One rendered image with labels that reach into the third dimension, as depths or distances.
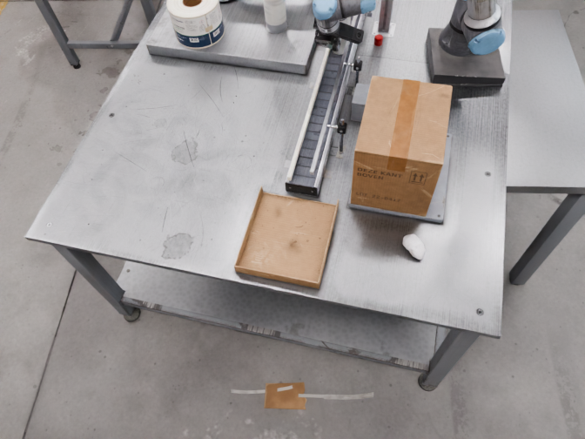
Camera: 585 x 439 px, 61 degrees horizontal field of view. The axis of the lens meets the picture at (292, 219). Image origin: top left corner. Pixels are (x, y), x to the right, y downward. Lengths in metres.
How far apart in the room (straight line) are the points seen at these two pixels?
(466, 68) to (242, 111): 0.85
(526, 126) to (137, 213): 1.37
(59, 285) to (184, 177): 1.17
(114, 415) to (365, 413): 1.06
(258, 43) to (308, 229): 0.85
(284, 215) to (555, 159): 0.93
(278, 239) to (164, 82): 0.86
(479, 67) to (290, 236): 0.97
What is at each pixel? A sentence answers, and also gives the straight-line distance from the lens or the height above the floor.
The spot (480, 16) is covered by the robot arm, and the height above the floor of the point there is 1.14.
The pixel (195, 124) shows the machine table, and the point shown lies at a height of 0.83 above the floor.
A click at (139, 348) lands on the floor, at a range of 2.43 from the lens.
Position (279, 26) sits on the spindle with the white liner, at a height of 0.91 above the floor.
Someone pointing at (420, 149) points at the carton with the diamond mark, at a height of 1.12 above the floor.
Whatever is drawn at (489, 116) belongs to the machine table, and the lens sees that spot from 1.95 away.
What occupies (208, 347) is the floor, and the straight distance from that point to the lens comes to 2.35.
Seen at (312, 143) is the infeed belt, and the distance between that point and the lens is 1.71.
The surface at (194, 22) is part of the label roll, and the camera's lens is 2.05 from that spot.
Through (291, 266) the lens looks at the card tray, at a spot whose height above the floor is 0.83.
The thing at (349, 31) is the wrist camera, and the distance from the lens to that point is 1.83.
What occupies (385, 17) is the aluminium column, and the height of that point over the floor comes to 0.90.
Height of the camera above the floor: 2.19
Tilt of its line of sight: 59 degrees down
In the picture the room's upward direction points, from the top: 6 degrees counter-clockwise
